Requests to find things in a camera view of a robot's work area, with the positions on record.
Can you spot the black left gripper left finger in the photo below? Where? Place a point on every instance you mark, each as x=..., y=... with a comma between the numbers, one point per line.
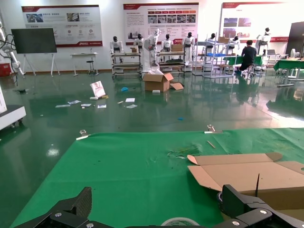
x=71, y=213

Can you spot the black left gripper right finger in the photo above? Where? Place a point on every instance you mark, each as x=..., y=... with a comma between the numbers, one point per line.
x=244, y=209

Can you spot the white industrial robot arm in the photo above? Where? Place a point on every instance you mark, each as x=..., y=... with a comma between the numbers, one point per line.
x=14, y=61

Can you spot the cardboard box with holed flap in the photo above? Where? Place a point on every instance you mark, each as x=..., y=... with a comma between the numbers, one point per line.
x=237, y=171

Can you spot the red storage box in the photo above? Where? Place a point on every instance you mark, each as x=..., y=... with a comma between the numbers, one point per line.
x=4, y=70

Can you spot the clear tape roll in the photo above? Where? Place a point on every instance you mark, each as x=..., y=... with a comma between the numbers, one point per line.
x=180, y=219

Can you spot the green table cloth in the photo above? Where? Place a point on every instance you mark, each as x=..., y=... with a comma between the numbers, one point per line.
x=130, y=178

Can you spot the thin wooden stick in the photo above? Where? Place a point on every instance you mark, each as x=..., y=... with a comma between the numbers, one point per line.
x=211, y=144

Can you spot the silver binder clip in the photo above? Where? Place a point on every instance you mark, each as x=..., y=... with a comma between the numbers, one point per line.
x=83, y=135
x=211, y=130

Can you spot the crumpled clear plastic wrapper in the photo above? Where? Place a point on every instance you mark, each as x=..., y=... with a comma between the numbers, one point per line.
x=185, y=150

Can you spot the blue crumpled cap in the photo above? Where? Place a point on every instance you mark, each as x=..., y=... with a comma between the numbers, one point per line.
x=124, y=89
x=181, y=118

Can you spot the white wheeled machine base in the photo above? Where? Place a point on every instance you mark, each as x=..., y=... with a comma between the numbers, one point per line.
x=12, y=114

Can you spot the white paper shopping bag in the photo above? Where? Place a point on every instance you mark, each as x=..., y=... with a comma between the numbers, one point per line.
x=97, y=89

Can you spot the green covered long bench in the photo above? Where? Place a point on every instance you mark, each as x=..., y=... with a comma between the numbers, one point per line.
x=235, y=60

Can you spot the green covered work table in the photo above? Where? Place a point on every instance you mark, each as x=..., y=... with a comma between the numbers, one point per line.
x=289, y=65

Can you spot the person in black shirt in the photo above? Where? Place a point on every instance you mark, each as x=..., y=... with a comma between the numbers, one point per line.
x=248, y=57

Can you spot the black round stool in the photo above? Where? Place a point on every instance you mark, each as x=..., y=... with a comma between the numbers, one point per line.
x=90, y=62

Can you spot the large open cardboard carton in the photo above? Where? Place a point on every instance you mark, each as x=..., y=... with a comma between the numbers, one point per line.
x=156, y=83

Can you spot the small white table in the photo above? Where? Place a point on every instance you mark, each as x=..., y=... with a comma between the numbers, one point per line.
x=84, y=55

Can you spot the metal roller rack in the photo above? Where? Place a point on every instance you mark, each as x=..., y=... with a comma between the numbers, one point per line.
x=126, y=64
x=171, y=63

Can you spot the white humanoid robot black head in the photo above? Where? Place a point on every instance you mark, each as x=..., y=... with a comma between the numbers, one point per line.
x=189, y=42
x=264, y=39
x=235, y=40
x=139, y=41
x=167, y=44
x=116, y=45
x=211, y=39

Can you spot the black screen on stand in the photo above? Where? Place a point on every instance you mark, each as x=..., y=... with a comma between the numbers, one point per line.
x=34, y=40

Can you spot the large black panel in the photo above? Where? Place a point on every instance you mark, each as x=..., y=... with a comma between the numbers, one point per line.
x=297, y=38

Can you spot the plastic wrapped white robot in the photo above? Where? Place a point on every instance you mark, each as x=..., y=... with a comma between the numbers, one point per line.
x=152, y=52

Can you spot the grey metal shelf frame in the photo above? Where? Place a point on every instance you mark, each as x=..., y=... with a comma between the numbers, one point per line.
x=213, y=55

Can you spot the wall poster with red footer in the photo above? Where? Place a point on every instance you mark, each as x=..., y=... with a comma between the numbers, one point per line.
x=61, y=26

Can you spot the bright wall poster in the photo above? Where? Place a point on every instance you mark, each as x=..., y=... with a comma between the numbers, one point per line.
x=261, y=16

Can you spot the wall poster with photo row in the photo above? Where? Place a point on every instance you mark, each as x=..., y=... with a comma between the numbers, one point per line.
x=161, y=21

